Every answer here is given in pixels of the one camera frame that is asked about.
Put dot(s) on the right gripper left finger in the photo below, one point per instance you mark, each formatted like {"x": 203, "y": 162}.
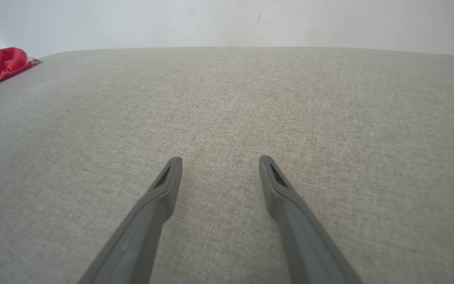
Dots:
{"x": 140, "y": 236}

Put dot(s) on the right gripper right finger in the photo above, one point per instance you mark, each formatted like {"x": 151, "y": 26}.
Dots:
{"x": 309, "y": 252}

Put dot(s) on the crumpled red and white garment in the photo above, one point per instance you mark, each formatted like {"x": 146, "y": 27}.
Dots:
{"x": 2, "y": 63}

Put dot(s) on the grey fabric sofa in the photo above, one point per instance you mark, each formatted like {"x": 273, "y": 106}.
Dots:
{"x": 227, "y": 110}

